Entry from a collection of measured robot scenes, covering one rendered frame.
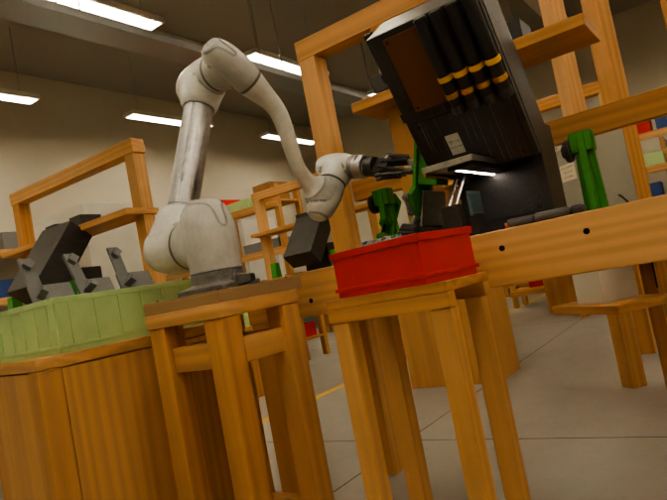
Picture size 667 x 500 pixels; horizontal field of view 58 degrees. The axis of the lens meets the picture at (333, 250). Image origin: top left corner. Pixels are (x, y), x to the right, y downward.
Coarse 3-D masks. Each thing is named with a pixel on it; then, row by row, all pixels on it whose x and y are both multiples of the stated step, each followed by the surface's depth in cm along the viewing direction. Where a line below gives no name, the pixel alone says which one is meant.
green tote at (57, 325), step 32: (128, 288) 202; (160, 288) 212; (0, 320) 203; (32, 320) 190; (64, 320) 183; (96, 320) 191; (128, 320) 200; (0, 352) 204; (32, 352) 190; (64, 352) 181
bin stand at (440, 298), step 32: (416, 288) 140; (448, 288) 136; (480, 288) 154; (352, 320) 151; (384, 320) 169; (448, 320) 136; (480, 320) 153; (352, 352) 152; (384, 352) 170; (448, 352) 137; (480, 352) 154; (352, 384) 152; (448, 384) 137; (352, 416) 153; (416, 416) 170; (512, 416) 154; (416, 448) 167; (480, 448) 135; (512, 448) 150; (384, 480) 152; (416, 480) 167; (480, 480) 134; (512, 480) 151
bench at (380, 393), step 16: (368, 320) 262; (368, 336) 259; (368, 352) 260; (272, 368) 212; (368, 368) 260; (272, 384) 212; (384, 384) 262; (272, 400) 212; (384, 400) 260; (272, 416) 213; (384, 416) 258; (272, 432) 213; (288, 432) 209; (384, 432) 258; (288, 448) 210; (384, 448) 258; (288, 464) 210; (400, 464) 260; (288, 480) 211
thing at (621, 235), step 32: (544, 224) 155; (576, 224) 151; (608, 224) 146; (640, 224) 142; (480, 256) 165; (512, 256) 160; (544, 256) 156; (576, 256) 151; (608, 256) 147; (640, 256) 143; (320, 288) 197; (256, 320) 214
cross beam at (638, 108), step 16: (640, 96) 202; (656, 96) 200; (592, 112) 211; (608, 112) 208; (624, 112) 205; (640, 112) 203; (656, 112) 200; (560, 128) 218; (576, 128) 215; (592, 128) 212; (608, 128) 209; (560, 144) 220; (368, 192) 265
